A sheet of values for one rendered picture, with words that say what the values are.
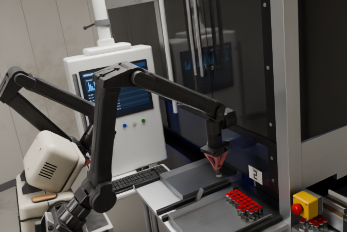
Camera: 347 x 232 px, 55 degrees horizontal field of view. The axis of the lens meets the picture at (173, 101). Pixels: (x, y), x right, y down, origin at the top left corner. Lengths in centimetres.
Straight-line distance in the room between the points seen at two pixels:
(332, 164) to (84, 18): 358
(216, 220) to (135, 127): 84
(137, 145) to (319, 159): 110
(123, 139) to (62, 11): 258
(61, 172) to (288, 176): 81
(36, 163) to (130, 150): 102
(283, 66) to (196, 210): 74
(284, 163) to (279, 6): 56
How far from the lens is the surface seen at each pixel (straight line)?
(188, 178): 180
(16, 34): 413
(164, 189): 173
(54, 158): 113
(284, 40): 117
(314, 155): 140
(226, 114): 123
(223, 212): 152
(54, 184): 116
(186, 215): 152
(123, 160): 209
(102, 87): 89
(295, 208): 133
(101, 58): 191
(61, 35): 430
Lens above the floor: 176
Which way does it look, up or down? 16 degrees down
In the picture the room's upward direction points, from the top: 8 degrees counter-clockwise
